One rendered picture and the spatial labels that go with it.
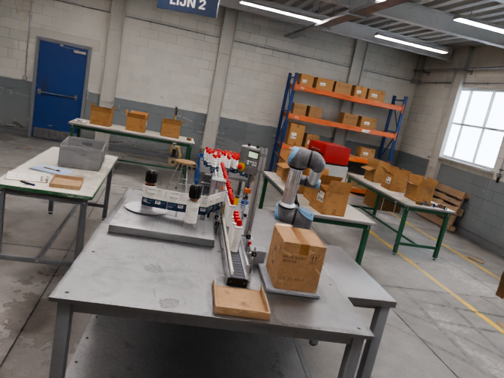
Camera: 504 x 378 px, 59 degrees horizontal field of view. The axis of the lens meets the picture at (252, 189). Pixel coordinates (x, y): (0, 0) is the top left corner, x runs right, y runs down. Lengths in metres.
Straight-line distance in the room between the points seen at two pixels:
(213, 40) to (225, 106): 1.48
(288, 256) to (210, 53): 8.50
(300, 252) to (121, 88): 8.57
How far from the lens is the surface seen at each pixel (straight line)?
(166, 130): 8.42
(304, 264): 2.43
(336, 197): 4.68
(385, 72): 11.73
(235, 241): 2.71
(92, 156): 4.64
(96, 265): 2.45
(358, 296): 2.70
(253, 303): 2.27
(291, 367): 3.02
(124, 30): 10.58
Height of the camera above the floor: 1.83
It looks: 12 degrees down
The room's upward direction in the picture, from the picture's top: 11 degrees clockwise
